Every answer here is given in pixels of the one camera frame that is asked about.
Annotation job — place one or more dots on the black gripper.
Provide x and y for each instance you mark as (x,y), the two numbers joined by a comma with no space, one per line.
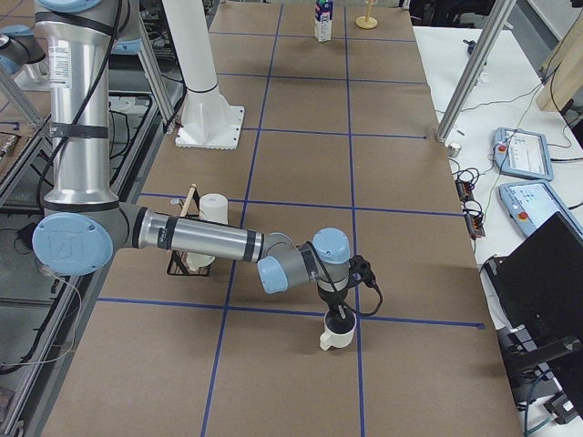
(332,300)

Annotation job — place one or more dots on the white mug grey inside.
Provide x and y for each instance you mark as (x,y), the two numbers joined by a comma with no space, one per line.
(334,336)

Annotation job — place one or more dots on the blue white milk carton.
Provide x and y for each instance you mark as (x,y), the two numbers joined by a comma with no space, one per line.
(323,15)

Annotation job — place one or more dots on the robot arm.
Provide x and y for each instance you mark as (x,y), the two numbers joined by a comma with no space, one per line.
(85,223)

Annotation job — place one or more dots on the white cup in rack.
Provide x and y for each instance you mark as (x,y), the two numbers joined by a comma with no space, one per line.
(213,207)

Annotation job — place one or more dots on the small metal cup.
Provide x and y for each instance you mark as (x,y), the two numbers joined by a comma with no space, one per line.
(453,149)

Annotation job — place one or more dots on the black power strip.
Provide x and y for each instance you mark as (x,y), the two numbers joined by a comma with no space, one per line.
(471,209)

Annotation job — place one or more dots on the black laptop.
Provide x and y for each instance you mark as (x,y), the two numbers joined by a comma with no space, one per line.
(539,286)

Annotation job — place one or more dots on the teach pendant near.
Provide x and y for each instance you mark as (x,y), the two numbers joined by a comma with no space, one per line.
(530,204)

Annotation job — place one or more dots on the teach pendant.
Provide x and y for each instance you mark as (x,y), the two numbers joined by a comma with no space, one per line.
(530,204)
(522,154)

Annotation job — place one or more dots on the teach pendant far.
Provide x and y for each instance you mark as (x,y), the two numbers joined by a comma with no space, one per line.
(522,154)

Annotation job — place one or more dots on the wooden mug tree stand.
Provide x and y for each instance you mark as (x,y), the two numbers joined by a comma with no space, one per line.
(367,21)

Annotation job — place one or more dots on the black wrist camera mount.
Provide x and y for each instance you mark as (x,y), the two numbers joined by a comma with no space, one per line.
(360,270)

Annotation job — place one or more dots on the black wire dish rack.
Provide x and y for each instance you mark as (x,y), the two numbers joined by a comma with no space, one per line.
(189,209)

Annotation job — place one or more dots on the aluminium frame post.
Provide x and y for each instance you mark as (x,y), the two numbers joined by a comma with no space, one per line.
(489,34)

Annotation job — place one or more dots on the white camera post with base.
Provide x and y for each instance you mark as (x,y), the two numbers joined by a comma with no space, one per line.
(207,118)

